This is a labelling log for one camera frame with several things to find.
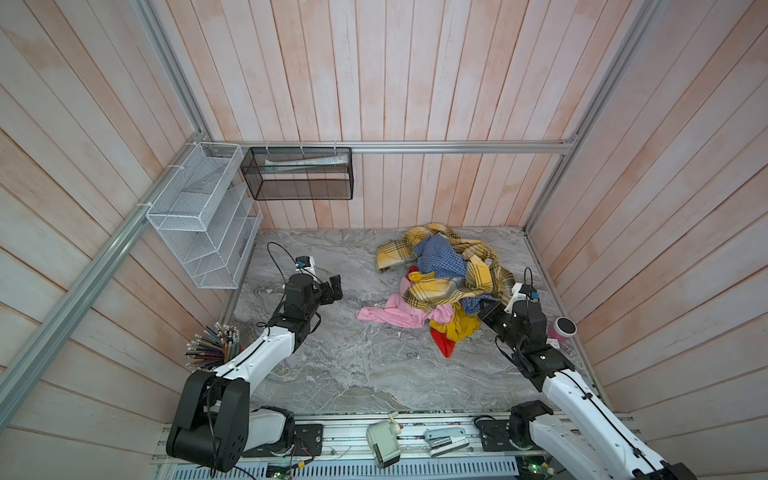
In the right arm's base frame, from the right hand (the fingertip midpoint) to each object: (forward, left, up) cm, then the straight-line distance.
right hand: (479, 298), depth 82 cm
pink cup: (-3, -27, -11) cm, 29 cm away
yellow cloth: (-5, +5, -7) cm, 9 cm away
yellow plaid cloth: (+2, +14, 0) cm, 15 cm away
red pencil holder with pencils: (-14, +71, -3) cm, 72 cm away
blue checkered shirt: (+14, +11, +2) cm, 18 cm away
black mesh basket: (+46, +58, +9) cm, 75 cm away
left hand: (+5, +44, -1) cm, 44 cm away
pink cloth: (+2, +23, -14) cm, 27 cm away
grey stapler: (-33, +11, -13) cm, 37 cm away
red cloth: (-8, +8, -14) cm, 18 cm away
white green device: (-33, +27, -11) cm, 44 cm away
